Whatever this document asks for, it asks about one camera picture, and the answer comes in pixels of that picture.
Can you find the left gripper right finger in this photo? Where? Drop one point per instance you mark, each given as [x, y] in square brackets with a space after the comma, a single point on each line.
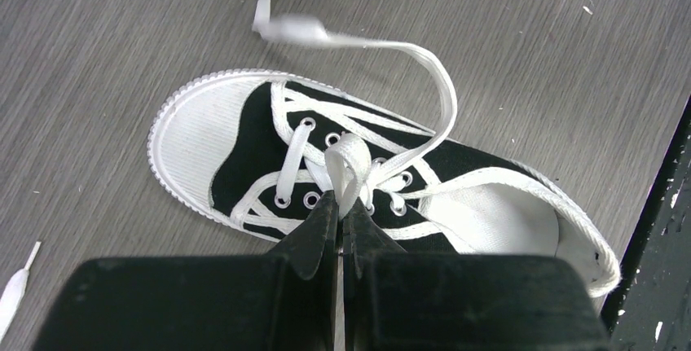
[396, 300]

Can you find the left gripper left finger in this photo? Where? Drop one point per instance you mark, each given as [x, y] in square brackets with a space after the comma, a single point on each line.
[284, 299]

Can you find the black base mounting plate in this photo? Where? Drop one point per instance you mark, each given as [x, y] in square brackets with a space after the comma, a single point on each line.
[650, 310]

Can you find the black white sneaker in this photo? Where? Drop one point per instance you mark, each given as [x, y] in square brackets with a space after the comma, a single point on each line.
[255, 150]

